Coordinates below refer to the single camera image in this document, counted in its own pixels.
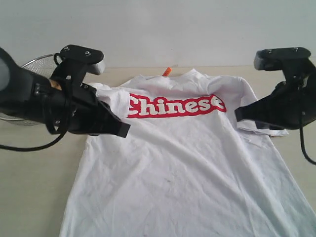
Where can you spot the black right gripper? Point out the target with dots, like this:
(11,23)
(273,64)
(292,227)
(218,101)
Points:
(289,106)

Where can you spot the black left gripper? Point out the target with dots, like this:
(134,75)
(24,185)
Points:
(75,109)

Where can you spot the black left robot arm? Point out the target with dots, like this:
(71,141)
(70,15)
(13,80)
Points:
(16,87)

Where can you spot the orange shirt tag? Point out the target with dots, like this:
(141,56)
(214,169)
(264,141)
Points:
(167,72)

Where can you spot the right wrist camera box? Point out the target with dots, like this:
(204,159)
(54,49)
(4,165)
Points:
(294,62)

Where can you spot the metal wire mesh basket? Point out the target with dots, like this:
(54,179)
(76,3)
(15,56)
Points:
(44,66)

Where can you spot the white t-shirt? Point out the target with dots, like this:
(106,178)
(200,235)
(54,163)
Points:
(187,168)

